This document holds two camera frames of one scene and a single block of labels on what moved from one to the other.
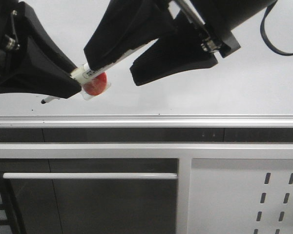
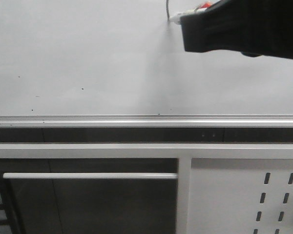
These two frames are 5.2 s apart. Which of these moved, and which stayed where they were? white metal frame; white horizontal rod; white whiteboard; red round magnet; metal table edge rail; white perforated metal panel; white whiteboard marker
Moved: red round magnet; white whiteboard marker
Stayed: white horizontal rod; white perforated metal panel; white metal frame; white whiteboard; metal table edge rail
